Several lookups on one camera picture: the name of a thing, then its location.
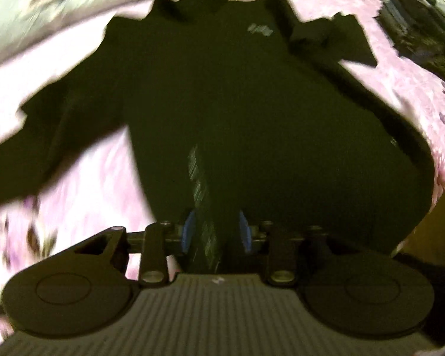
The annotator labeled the stack of dark folded clothes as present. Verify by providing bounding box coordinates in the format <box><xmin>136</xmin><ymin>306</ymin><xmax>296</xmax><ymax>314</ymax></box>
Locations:
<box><xmin>375</xmin><ymin>0</ymin><xmax>445</xmax><ymax>81</ymax></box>

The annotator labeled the pink floral bedspread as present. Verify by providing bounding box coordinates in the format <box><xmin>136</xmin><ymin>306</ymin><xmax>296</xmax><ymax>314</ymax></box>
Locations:
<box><xmin>0</xmin><ymin>0</ymin><xmax>445</xmax><ymax>295</ymax></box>

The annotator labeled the black zip jacket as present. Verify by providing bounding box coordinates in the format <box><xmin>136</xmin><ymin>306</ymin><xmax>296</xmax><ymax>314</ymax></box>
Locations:
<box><xmin>0</xmin><ymin>0</ymin><xmax>435</xmax><ymax>254</ymax></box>

